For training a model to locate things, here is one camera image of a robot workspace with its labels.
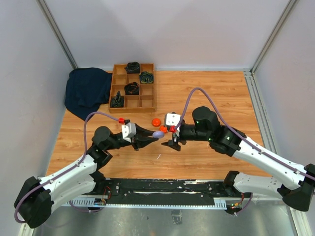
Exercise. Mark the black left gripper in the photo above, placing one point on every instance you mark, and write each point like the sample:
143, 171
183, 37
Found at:
140, 140

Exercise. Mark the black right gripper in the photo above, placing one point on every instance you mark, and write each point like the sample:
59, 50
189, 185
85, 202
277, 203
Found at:
173, 144

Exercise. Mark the orange charging case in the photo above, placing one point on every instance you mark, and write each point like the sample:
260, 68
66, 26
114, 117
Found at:
163, 128
156, 122

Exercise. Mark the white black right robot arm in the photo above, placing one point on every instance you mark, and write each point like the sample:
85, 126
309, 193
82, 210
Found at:
291, 182

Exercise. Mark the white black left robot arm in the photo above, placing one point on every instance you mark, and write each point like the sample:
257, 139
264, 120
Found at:
41, 196

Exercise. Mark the dark rolled belt lower left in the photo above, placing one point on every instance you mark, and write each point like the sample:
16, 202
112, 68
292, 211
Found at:
117, 101

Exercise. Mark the wooden compartment tray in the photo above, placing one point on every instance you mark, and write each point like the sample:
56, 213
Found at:
145, 102

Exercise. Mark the black rolled belt middle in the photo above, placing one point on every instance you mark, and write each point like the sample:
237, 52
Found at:
132, 88

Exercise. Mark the black rolled belt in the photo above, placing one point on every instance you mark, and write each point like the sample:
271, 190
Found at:
132, 68
132, 88

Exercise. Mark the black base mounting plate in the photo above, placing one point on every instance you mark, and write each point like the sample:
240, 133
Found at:
161, 192

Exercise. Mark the dark green rolled belt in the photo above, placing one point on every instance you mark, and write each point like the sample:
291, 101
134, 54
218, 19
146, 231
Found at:
146, 77

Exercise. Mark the black rolled belt top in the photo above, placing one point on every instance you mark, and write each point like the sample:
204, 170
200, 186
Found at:
132, 68

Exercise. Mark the dark blue cloth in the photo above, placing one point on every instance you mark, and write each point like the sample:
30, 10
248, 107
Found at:
86, 90

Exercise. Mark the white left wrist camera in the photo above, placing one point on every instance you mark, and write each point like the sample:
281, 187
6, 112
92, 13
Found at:
128, 131

